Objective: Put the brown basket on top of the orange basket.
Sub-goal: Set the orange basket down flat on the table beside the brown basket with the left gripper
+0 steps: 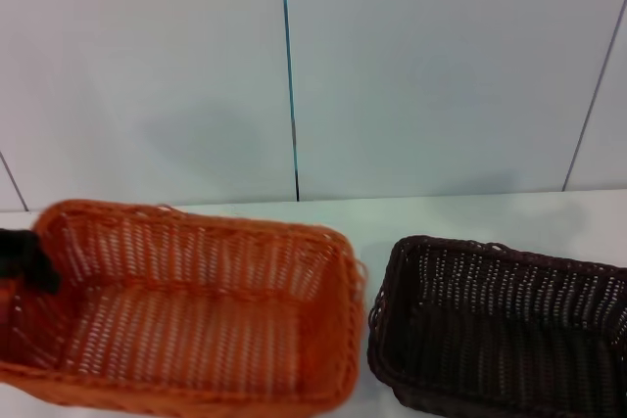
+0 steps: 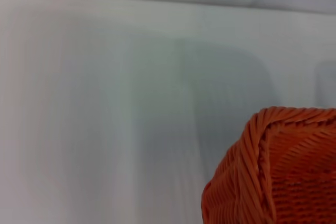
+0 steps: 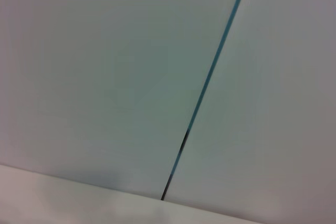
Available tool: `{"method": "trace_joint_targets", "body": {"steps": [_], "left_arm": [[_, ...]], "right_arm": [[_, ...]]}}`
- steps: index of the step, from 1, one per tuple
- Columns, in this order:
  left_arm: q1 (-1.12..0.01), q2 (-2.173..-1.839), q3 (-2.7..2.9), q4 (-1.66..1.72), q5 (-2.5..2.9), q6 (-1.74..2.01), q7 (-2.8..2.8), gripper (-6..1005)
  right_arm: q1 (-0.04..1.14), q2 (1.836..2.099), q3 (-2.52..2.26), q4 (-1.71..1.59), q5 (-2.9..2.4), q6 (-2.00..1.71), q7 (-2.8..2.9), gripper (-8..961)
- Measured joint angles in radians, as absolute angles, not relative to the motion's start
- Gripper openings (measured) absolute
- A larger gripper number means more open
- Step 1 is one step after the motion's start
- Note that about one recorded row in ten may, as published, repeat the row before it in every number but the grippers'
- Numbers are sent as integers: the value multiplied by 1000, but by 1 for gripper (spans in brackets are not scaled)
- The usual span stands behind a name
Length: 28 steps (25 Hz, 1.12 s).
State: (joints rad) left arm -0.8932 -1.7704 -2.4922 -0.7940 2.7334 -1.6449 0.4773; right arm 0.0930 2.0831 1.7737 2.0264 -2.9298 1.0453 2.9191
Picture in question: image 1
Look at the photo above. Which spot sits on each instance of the orange woven plastic basket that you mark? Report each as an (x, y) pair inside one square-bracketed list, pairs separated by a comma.
[(196, 325)]

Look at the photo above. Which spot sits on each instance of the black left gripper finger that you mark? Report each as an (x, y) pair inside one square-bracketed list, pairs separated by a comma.
[(29, 256)]

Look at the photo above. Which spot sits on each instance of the dark brown woven basket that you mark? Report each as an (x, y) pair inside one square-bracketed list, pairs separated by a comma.
[(499, 335)]

